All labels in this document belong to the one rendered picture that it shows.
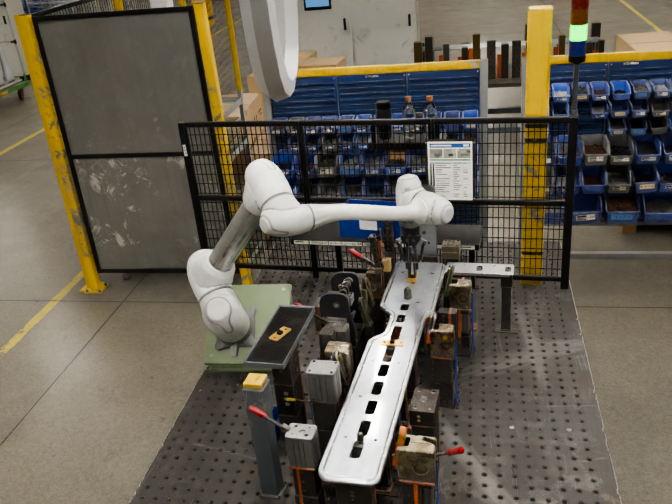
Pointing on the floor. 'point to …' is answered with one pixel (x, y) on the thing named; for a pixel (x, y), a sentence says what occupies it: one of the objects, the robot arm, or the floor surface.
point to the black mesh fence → (386, 182)
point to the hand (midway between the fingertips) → (412, 269)
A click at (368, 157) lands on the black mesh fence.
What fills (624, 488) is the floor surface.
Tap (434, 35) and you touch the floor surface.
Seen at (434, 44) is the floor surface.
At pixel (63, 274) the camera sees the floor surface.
